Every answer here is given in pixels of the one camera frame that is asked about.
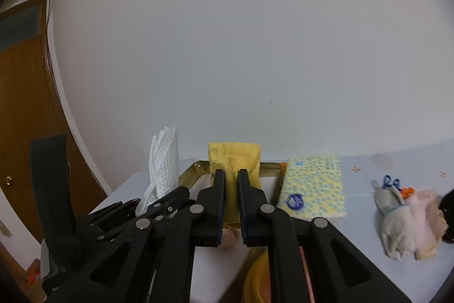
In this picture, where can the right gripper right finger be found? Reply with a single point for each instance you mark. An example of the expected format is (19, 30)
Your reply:
(309, 261)

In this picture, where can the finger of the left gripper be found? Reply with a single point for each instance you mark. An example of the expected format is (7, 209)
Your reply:
(170, 203)
(123, 208)

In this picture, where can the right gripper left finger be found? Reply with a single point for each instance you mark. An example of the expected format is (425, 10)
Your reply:
(151, 259)

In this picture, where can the white waffle cloth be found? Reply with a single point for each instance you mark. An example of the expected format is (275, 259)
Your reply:
(162, 168)

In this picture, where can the yellow cloth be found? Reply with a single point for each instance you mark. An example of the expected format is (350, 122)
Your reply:
(231, 157)

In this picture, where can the pink beige cloth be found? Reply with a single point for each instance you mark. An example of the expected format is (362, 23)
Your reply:
(430, 225)

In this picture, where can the blue cord orange earplugs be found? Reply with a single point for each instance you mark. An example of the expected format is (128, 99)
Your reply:
(388, 182)

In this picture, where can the black beaded hat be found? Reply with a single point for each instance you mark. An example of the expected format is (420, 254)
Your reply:
(447, 208)

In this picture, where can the pink drawstring pouch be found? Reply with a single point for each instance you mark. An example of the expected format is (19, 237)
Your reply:
(230, 237)

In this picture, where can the round gold pink tin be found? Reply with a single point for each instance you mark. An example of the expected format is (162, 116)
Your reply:
(256, 286)

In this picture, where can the yellow patterned tissue pack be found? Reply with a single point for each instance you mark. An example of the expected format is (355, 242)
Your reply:
(313, 187)

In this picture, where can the brown wooden door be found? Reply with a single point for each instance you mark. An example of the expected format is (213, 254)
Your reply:
(31, 110)

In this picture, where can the persimmon print tablecloth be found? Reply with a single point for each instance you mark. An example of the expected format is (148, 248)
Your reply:
(430, 280)

